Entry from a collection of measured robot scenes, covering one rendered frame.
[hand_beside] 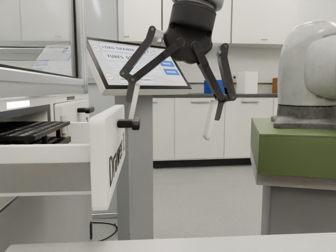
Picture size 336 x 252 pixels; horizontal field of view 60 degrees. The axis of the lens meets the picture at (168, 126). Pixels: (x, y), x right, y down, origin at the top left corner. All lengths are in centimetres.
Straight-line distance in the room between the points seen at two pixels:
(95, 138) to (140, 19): 354
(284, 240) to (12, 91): 44
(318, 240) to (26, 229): 44
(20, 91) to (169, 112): 299
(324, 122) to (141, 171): 97
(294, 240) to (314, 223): 43
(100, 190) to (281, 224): 61
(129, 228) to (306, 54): 118
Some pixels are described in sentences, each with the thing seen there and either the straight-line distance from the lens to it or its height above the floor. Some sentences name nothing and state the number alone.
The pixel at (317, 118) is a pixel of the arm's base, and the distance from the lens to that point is 83.
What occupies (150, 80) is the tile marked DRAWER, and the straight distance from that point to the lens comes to 142.
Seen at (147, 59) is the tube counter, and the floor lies 111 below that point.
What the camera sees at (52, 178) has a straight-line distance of 38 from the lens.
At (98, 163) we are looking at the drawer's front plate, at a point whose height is 88.
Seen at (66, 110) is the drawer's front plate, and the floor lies 91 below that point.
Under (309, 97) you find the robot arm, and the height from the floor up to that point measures 94.
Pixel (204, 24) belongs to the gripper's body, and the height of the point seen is 106.
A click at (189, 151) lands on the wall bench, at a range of 355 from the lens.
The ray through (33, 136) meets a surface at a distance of 42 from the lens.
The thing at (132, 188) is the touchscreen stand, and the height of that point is 46.
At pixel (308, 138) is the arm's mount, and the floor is 85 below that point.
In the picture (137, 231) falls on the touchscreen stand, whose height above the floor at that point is 22.
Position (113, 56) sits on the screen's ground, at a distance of 141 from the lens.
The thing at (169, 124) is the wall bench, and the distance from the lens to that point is 346.
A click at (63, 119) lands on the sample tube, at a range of 57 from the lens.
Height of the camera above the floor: 96
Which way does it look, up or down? 7 degrees down
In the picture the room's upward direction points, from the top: straight up
